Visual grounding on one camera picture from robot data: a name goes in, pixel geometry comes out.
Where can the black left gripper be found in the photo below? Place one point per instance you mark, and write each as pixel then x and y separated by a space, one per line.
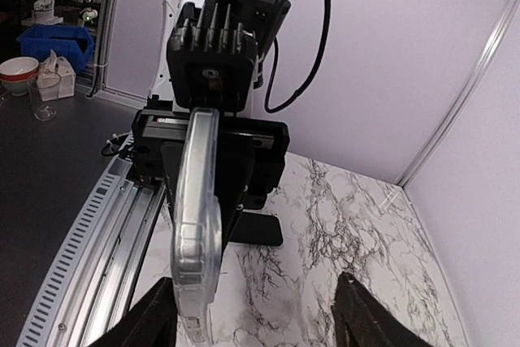
pixel 240 160

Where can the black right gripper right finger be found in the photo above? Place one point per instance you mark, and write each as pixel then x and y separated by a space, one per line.
pixel 360 320

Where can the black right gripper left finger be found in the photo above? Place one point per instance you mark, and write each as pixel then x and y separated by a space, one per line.
pixel 151 322

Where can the clear magsafe phone case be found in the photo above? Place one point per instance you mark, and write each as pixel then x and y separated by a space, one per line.
pixel 196 247

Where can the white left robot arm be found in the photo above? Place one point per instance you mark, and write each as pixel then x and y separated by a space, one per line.
pixel 254 14

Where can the black phone far left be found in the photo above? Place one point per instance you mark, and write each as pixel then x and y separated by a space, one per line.
pixel 257 229

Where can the blue plastic bin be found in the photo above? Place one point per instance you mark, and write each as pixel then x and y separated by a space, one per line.
pixel 73 43

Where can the white paper box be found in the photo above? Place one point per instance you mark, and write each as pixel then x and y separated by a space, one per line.
pixel 61 65

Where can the clear glass cup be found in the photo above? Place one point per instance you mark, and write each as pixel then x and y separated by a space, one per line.
pixel 40 97

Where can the white ceramic bowl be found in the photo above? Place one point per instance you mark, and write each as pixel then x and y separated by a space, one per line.
pixel 18 73

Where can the aluminium front rail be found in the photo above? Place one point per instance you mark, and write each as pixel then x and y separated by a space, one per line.
pixel 90 284

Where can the aluminium left corner post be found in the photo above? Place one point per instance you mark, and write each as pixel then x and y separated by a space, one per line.
pixel 468 87

